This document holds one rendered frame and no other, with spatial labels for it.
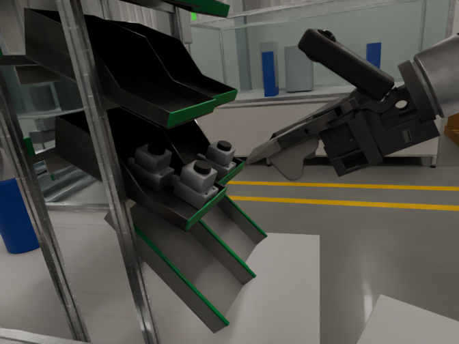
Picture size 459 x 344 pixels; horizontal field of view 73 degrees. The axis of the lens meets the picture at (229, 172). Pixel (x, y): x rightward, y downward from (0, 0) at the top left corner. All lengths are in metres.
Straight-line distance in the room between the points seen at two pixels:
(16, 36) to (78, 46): 13.38
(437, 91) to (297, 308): 0.59
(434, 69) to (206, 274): 0.49
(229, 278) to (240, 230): 0.16
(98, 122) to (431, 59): 0.40
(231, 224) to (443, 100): 0.54
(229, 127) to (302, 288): 3.68
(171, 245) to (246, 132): 3.78
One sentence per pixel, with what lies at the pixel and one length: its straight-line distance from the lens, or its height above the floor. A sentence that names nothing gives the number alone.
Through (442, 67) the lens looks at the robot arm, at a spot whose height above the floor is 1.40.
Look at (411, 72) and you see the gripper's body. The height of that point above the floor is 1.39.
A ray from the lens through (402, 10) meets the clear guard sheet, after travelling 4.12.
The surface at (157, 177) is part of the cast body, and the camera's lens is 0.53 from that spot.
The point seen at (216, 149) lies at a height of 1.26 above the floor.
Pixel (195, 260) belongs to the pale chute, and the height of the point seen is 1.07.
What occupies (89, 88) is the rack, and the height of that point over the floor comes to 1.41.
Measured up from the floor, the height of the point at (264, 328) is 0.86.
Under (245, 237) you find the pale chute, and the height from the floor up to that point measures 1.01.
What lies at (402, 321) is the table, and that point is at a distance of 0.83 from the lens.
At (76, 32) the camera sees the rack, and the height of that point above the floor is 1.48.
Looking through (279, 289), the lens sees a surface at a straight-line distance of 0.86.
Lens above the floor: 1.42
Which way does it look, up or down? 19 degrees down
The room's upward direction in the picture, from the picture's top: 6 degrees counter-clockwise
